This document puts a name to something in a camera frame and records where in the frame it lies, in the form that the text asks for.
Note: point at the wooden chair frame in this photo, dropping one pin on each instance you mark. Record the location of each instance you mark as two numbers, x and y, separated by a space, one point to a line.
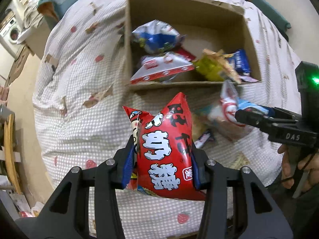
10 149

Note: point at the brown cardboard box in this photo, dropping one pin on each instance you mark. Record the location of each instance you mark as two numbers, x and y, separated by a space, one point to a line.
199 17

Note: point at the yellow snack packet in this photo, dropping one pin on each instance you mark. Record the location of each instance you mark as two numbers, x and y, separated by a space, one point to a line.
209 69

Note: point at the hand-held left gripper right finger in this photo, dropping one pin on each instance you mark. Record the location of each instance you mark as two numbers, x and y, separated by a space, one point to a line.
195 171

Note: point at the small red snack packet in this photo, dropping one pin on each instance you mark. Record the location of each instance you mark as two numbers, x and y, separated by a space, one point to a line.
187 53

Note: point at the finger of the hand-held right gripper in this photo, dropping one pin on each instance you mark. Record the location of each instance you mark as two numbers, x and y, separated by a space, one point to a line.
251 120
279 115

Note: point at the blue white puffed snack bag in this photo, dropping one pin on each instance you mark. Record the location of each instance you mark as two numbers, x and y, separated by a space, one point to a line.
157 38

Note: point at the white red circle snack packet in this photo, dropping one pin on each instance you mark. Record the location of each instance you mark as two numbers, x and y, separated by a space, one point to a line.
225 107

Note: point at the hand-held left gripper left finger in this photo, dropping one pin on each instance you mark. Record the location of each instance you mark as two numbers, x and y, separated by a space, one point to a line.
128 164

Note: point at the beige snack packet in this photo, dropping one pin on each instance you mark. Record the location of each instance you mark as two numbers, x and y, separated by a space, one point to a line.
199 124

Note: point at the checked printed blanket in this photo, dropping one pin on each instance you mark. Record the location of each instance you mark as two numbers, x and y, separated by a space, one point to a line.
74 119

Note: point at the dark blue white snack packet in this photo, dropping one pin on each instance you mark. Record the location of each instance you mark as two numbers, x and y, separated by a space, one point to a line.
240 62

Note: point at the person's right hand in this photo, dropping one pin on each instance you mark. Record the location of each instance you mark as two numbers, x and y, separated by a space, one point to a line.
286 159

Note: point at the large red snack bag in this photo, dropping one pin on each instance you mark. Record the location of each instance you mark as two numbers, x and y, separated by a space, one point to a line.
164 154

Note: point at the white washing machine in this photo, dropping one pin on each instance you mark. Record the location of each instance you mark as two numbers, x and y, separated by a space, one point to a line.
12 33

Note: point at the person's right forearm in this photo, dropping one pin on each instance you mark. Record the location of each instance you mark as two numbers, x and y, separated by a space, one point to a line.
311 209

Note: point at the teal folded mat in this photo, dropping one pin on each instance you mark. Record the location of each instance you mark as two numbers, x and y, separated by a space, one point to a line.
269 7

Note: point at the beige cabinet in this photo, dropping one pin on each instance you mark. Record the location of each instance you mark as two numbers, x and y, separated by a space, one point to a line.
37 42

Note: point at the red white triangular snack packet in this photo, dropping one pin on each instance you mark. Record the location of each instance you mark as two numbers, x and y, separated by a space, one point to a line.
159 67

